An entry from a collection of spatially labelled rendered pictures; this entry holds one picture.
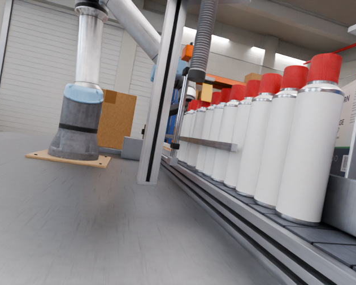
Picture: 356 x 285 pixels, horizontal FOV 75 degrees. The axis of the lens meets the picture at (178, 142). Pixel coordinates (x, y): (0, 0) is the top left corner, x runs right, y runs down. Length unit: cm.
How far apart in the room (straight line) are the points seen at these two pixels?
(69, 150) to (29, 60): 484
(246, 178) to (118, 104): 87
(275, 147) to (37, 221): 32
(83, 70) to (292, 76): 73
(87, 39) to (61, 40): 454
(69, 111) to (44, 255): 56
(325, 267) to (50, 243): 25
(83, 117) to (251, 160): 53
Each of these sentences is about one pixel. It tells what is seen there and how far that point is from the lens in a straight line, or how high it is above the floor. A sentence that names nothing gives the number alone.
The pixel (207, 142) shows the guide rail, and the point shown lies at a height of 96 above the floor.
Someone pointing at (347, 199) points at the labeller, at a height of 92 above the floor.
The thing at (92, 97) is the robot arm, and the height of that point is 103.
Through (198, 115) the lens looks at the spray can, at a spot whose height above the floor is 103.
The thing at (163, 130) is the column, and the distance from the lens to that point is 56.
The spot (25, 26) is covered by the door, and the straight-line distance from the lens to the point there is 574.
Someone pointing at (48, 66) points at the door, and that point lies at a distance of 542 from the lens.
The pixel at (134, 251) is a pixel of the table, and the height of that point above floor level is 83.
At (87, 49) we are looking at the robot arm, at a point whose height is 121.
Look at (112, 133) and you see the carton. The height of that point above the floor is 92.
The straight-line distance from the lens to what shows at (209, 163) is 53.
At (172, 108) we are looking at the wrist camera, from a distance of 89.
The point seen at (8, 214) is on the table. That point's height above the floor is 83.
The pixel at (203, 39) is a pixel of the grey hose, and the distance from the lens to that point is 49.
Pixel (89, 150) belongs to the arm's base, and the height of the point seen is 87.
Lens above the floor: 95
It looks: 1 degrees down
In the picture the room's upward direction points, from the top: 10 degrees clockwise
